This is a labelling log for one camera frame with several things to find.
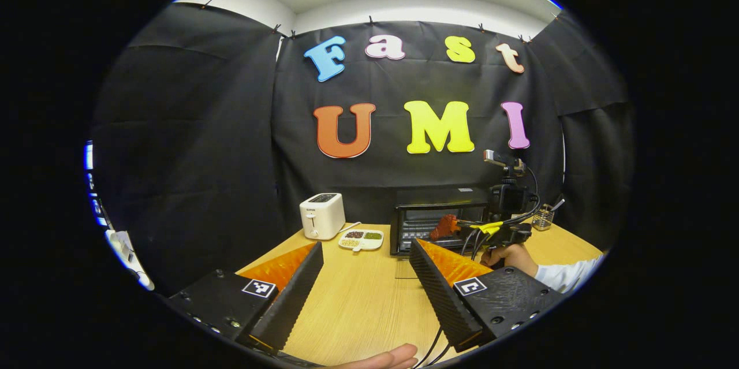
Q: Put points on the black electric oven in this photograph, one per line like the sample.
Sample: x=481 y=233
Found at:
x=427 y=213

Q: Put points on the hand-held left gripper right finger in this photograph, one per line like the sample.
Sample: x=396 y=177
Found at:
x=441 y=299

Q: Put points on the clear glass cup with spoon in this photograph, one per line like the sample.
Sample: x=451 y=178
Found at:
x=542 y=219

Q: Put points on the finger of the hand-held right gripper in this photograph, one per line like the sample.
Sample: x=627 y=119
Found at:
x=479 y=227

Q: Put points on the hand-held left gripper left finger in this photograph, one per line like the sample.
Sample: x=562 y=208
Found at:
x=294 y=305

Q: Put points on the white divided dish with beans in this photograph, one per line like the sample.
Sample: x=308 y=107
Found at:
x=361 y=239

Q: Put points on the white toaster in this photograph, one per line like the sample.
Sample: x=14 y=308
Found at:
x=322 y=216

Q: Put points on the black backdrop cloth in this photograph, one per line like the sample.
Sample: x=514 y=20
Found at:
x=202 y=126

